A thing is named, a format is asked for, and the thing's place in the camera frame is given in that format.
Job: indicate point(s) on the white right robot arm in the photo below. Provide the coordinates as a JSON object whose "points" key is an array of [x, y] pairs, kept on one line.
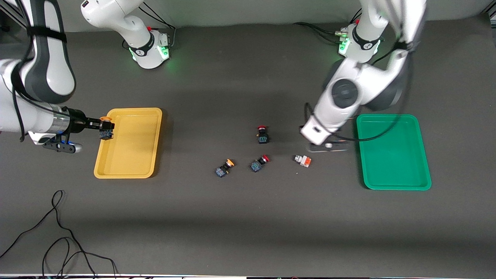
{"points": [[46, 69]]}

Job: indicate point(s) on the green plastic tray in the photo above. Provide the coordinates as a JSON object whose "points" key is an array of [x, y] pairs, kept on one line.
{"points": [[393, 159]]}

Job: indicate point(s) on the dark grey table mat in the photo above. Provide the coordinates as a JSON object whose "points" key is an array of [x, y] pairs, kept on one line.
{"points": [[248, 224]]}

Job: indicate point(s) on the yellow plastic tray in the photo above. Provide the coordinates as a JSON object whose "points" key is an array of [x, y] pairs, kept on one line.
{"points": [[131, 147]]}

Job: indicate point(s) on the yellow push button switch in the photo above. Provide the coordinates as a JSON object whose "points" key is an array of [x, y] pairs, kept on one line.
{"points": [[224, 168], [105, 133]]}

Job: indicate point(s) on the aluminium frame rail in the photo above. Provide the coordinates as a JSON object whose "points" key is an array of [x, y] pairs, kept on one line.
{"points": [[15, 17]]}

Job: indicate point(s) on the white orange switch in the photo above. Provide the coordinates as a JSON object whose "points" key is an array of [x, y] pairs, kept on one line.
{"points": [[303, 160]]}

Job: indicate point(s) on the red push button switch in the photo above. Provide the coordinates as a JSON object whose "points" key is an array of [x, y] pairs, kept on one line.
{"points": [[259, 164], [262, 135]]}

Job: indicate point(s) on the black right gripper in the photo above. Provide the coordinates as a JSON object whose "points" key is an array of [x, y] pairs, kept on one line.
{"points": [[78, 121]]}

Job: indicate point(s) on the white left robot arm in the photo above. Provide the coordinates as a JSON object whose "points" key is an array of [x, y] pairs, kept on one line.
{"points": [[360, 89]]}

